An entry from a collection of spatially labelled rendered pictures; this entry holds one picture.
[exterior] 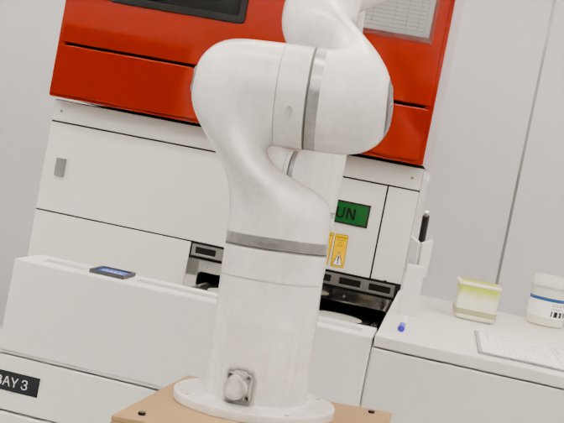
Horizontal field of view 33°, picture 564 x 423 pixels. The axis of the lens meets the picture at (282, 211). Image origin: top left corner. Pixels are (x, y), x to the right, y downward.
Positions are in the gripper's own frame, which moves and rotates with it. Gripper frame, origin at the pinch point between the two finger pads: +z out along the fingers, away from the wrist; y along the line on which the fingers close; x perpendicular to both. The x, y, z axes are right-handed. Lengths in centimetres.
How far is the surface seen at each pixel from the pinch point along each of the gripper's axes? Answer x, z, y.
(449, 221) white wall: 135, -16, -113
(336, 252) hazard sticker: 19.7, -9.5, -17.3
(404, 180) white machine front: 27.9, -26.9, -10.2
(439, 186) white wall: 131, -27, -117
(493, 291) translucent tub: 26.5, -10.4, 21.9
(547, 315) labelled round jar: 44.7, -6.8, 18.9
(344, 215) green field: 19.6, -17.4, -17.1
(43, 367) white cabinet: -47.1, 11.2, 6.8
